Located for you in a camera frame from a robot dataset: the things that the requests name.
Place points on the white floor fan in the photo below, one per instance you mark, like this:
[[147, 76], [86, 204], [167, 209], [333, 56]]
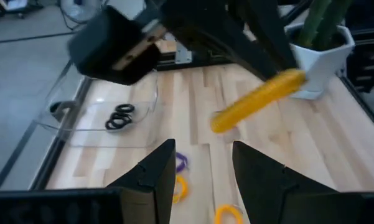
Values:
[[81, 9]]

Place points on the clear plastic bin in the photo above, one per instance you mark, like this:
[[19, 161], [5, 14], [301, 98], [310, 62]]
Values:
[[87, 130]]

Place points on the black metal rack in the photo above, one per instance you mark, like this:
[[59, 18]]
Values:
[[367, 59]]

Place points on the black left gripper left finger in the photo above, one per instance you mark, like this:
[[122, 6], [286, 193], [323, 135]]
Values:
[[149, 193]]

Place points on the potted cactus in white pot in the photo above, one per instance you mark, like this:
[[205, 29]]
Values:
[[320, 65]]

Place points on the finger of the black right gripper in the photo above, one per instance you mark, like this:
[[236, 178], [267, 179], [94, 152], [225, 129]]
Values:
[[211, 28], [267, 28]]

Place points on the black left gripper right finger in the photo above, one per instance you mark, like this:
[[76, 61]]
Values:
[[261, 186]]

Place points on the silver metal bracket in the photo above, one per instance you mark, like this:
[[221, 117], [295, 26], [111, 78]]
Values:
[[183, 54]]

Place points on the black equipment cart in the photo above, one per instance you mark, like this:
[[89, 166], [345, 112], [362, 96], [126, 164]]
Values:
[[6, 14]]

